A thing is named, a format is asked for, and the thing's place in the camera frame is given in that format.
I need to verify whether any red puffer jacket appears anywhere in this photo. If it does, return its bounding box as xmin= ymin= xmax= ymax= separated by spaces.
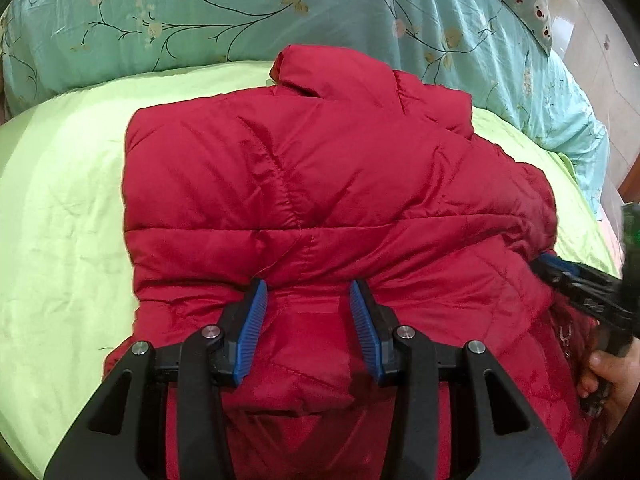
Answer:
xmin=122 ymin=46 xmax=594 ymax=479

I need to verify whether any person's right hand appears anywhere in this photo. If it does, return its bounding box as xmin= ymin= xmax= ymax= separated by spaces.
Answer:
xmin=577 ymin=338 xmax=640 ymax=437

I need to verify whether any light green bed sheet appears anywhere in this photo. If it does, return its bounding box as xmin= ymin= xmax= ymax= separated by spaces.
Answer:
xmin=1 ymin=61 xmax=618 ymax=476

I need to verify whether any teal floral quilt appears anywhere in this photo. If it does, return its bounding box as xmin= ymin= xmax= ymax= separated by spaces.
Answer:
xmin=1 ymin=0 xmax=608 ymax=207

